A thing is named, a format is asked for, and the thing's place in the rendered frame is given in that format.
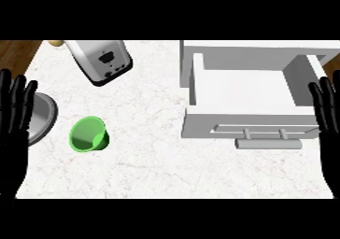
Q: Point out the green plastic cup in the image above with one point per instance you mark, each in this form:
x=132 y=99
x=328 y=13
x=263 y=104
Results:
x=89 y=134

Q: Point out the tan round object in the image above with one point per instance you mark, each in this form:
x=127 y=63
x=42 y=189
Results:
x=55 y=43

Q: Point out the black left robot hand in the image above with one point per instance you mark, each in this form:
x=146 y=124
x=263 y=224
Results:
x=9 y=133

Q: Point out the white open drawer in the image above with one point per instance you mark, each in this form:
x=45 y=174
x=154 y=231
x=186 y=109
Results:
x=250 y=99

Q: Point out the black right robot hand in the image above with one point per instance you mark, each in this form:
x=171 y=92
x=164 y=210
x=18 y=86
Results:
x=332 y=130

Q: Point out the round grey metal plate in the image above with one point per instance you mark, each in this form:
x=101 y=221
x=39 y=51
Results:
x=40 y=117

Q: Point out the silver toaster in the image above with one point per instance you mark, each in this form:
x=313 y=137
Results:
x=99 y=61

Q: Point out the white cabinet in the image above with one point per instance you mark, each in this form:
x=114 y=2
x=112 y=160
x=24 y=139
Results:
x=250 y=53

